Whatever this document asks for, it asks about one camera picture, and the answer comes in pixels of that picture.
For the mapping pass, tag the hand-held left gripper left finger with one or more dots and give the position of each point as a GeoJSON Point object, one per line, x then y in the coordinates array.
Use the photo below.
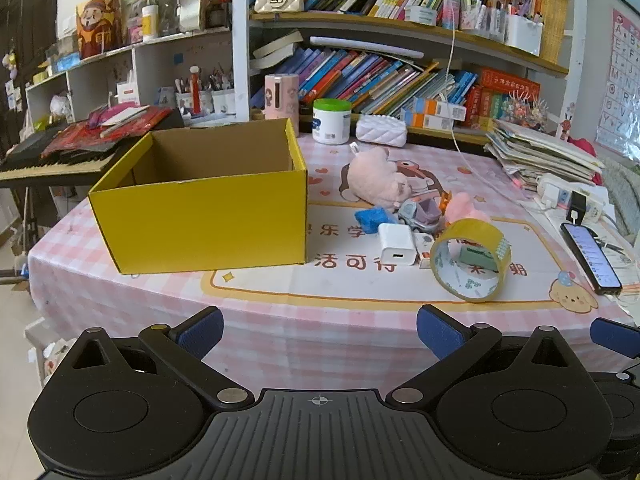
{"type": "Point", "coordinates": [200, 332]}

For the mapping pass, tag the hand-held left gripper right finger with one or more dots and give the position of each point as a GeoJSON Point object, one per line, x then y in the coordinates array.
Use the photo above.
{"type": "Point", "coordinates": [440, 330]}

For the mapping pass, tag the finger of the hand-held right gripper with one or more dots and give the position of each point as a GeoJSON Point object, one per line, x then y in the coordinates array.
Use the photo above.
{"type": "Point", "coordinates": [615, 337]}

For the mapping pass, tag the white charger plug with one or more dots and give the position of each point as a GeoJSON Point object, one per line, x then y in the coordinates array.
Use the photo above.
{"type": "Point", "coordinates": [397, 245]}

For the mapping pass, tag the yellow cardboard box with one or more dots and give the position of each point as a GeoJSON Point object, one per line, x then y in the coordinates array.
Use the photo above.
{"type": "Point", "coordinates": [200, 225]}

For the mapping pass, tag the grey purple toy car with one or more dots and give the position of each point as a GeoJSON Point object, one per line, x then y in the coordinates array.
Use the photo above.
{"type": "Point", "coordinates": [420, 212]}

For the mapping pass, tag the pink chick plush toy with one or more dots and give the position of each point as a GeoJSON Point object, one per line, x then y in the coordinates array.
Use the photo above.
{"type": "Point", "coordinates": [462, 207]}

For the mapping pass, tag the blue plastic packet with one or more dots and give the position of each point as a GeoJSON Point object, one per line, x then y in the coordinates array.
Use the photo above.
{"type": "Point", "coordinates": [372, 221]}

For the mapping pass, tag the light pink pig plush toy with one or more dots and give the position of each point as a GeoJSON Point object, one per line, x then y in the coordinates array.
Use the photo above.
{"type": "Point", "coordinates": [375, 175]}

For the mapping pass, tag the small green box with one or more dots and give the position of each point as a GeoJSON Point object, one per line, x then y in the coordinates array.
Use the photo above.
{"type": "Point", "coordinates": [475, 257]}

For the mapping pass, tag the black smartphone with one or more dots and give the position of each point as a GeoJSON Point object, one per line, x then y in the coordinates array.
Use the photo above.
{"type": "Point", "coordinates": [590, 257]}

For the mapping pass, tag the pink checked tablecloth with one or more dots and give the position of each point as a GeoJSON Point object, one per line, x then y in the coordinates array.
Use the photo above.
{"type": "Point", "coordinates": [350, 325]}

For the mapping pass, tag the clear yellowish tape roll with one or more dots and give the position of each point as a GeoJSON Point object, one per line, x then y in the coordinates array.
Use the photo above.
{"type": "Point", "coordinates": [470, 230]}

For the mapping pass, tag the black plug adapter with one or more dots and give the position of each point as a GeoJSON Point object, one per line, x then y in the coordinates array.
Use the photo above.
{"type": "Point", "coordinates": [577, 205]}

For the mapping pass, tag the grey cloth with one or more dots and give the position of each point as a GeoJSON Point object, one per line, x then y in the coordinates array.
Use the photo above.
{"type": "Point", "coordinates": [622, 195]}

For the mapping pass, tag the white power strip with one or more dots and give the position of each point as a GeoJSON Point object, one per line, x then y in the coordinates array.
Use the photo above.
{"type": "Point", "coordinates": [550, 190]}

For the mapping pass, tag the stack of papers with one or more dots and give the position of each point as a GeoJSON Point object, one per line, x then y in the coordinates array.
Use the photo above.
{"type": "Point", "coordinates": [540, 152]}

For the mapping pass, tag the black keyboard stand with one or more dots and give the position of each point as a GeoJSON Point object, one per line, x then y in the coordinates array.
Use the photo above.
{"type": "Point", "coordinates": [30, 220]}

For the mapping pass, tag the white quilted pouch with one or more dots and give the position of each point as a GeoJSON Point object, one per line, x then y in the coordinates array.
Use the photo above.
{"type": "Point", "coordinates": [380, 131]}

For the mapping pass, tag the orange and white small box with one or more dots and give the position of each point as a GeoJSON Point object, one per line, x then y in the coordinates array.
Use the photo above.
{"type": "Point", "coordinates": [430, 107]}
{"type": "Point", "coordinates": [425, 122]}

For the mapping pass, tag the black electronic keyboard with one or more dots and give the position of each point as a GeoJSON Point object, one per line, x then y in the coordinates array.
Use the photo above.
{"type": "Point", "coordinates": [50, 165]}

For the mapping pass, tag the red fabric pile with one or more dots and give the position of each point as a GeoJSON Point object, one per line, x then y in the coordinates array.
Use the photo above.
{"type": "Point", "coordinates": [90, 135]}

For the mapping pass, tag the white notebook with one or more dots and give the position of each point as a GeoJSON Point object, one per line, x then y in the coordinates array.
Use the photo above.
{"type": "Point", "coordinates": [125, 117]}

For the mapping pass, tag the white pen cup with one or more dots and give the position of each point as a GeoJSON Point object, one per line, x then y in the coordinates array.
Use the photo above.
{"type": "Point", "coordinates": [185, 102]}
{"type": "Point", "coordinates": [224, 102]}

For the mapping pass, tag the white tub with green lid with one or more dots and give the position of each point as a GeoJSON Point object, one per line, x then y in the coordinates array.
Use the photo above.
{"type": "Point", "coordinates": [331, 125]}

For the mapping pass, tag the colourful flower ornament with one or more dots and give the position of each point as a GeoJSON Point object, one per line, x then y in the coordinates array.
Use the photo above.
{"type": "Point", "coordinates": [525, 110]}

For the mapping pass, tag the red tassel doll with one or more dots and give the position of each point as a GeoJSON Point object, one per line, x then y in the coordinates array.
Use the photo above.
{"type": "Point", "coordinates": [195, 90]}

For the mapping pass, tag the pink humidifier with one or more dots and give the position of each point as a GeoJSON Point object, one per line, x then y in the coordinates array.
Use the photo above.
{"type": "Point", "coordinates": [281, 102]}

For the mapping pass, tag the white box with red label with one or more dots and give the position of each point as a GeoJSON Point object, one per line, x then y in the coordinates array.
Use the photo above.
{"type": "Point", "coordinates": [128, 94]}

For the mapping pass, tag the red box set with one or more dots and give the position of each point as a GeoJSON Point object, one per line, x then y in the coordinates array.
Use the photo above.
{"type": "Point", "coordinates": [505, 82]}

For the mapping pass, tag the row of leaning picture books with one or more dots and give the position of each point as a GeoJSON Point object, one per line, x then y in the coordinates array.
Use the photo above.
{"type": "Point", "coordinates": [360, 80]}

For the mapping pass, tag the white plush toy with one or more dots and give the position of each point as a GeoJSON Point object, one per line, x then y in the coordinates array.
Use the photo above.
{"type": "Point", "coordinates": [62, 107]}

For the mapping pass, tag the white cubby shelf unit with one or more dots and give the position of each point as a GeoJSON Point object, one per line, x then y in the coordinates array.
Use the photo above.
{"type": "Point", "coordinates": [150, 67]}

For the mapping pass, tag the pair of thick old books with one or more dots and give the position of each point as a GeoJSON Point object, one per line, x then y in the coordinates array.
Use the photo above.
{"type": "Point", "coordinates": [277, 50]}

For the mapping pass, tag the pale rolled paper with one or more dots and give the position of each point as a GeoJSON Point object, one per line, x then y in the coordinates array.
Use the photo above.
{"type": "Point", "coordinates": [360, 45]}

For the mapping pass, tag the white and wood bookshelf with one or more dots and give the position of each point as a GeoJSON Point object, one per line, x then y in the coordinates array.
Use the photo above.
{"type": "Point", "coordinates": [241, 35]}

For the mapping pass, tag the blue box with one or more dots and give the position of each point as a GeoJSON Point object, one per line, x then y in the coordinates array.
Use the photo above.
{"type": "Point", "coordinates": [65, 62]}

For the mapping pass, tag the white pen organizer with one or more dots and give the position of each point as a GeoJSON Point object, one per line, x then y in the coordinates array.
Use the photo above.
{"type": "Point", "coordinates": [522, 35]}

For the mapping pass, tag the pink small boxes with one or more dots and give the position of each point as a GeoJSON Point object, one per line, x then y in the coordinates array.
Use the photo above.
{"type": "Point", "coordinates": [136, 30]}

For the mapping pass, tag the white bottle with yellow label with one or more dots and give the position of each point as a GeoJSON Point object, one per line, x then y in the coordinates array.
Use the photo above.
{"type": "Point", "coordinates": [150, 22]}

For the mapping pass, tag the wicker basket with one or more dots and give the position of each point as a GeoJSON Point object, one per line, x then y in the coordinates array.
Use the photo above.
{"type": "Point", "coordinates": [552, 25]}

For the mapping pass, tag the fortune god figure bag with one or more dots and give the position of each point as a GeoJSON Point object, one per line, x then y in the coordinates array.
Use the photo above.
{"type": "Point", "coordinates": [97, 30]}

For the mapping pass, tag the brown bottle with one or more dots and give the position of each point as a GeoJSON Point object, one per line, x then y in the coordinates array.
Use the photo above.
{"type": "Point", "coordinates": [217, 12]}

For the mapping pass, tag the white ribbon roll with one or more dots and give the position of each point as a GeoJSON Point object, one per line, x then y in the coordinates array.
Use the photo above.
{"type": "Point", "coordinates": [191, 7]}

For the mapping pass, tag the pastel spray bottle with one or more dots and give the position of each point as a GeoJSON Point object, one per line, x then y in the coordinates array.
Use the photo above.
{"type": "Point", "coordinates": [451, 5]}

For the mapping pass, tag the dark wooden door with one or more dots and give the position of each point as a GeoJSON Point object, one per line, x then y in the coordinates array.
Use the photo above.
{"type": "Point", "coordinates": [25, 20]}

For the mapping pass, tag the alphabet wall poster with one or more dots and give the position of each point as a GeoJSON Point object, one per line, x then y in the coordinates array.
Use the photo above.
{"type": "Point", "coordinates": [622, 85]}

